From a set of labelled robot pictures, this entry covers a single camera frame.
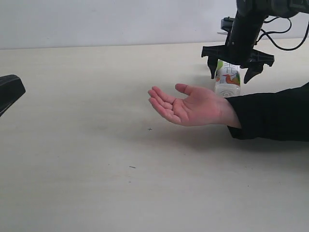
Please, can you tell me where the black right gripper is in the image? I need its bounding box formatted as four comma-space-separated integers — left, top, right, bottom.
201, 12, 274, 84

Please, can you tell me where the open human hand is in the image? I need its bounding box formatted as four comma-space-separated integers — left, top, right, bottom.
148, 84, 241, 129

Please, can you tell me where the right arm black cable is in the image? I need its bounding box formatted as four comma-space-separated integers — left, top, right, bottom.
255, 15, 309, 51

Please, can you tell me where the white tea bottle fruit label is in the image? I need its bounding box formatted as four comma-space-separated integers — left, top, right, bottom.
214, 60, 240, 98

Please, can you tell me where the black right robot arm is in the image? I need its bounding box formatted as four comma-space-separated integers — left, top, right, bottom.
201, 0, 309, 83

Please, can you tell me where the black sleeved forearm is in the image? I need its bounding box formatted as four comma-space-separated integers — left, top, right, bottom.
227, 83, 309, 142

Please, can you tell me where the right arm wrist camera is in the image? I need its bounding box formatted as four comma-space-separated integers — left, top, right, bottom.
217, 16, 234, 35

